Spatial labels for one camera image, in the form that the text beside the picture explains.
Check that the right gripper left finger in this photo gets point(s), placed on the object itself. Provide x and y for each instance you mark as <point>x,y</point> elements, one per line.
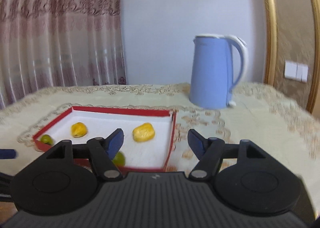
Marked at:
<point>101,153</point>

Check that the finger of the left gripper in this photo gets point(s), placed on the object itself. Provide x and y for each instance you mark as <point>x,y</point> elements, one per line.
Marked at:
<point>8,154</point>

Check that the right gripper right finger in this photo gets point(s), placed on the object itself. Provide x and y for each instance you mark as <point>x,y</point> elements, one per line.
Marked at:
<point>209,153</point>

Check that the green round persimmon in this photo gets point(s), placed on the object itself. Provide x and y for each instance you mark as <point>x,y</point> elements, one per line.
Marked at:
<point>119,159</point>
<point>47,139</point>

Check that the yellow jackfruit piece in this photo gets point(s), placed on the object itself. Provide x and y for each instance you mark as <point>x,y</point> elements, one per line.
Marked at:
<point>78,130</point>

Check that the yellow fruit piece with dots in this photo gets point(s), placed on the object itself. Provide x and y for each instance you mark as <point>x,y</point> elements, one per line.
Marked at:
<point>143,133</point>

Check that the red shallow cardboard tray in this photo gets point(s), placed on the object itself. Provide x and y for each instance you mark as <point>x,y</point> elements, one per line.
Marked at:
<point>150,156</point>

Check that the blue electric kettle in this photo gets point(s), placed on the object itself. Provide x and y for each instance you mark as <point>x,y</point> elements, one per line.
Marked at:
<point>212,80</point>

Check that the cream embroidered tablecloth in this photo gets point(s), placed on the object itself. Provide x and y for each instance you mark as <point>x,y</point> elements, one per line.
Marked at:
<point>263,115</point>

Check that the pink patterned curtain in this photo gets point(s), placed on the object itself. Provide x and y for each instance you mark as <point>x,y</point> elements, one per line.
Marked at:
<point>59,43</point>

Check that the gold framed headboard panel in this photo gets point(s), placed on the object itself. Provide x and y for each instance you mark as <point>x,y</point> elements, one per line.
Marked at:
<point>292,33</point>

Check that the white wall switch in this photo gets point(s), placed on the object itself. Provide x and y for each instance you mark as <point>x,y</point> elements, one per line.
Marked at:
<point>296,71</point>

